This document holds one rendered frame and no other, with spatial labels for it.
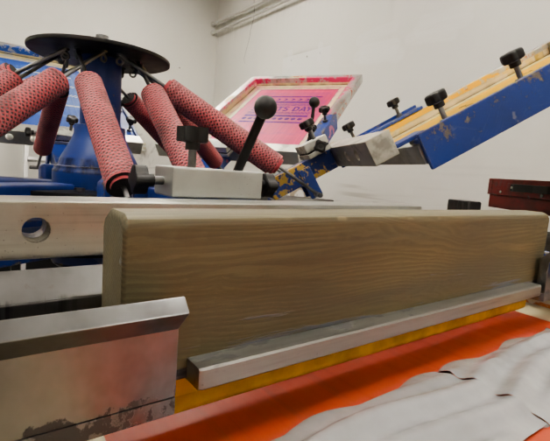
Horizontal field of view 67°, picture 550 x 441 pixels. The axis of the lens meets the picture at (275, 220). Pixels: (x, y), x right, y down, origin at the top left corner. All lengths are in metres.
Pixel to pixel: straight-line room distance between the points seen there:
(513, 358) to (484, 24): 2.45
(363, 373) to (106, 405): 0.17
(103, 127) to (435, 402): 0.62
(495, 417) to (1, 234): 0.37
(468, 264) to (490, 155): 2.18
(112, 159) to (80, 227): 0.27
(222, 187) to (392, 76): 2.53
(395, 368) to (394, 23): 2.88
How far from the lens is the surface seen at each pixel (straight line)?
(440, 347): 0.36
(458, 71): 2.72
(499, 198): 1.45
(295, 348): 0.22
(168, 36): 4.80
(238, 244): 0.20
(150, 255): 0.18
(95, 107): 0.79
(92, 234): 0.42
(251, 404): 0.25
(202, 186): 0.51
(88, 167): 0.97
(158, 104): 0.86
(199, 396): 0.23
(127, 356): 0.18
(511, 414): 0.28
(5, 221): 0.40
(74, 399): 0.18
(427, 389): 0.28
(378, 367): 0.31
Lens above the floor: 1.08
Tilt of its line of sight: 7 degrees down
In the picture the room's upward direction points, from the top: 4 degrees clockwise
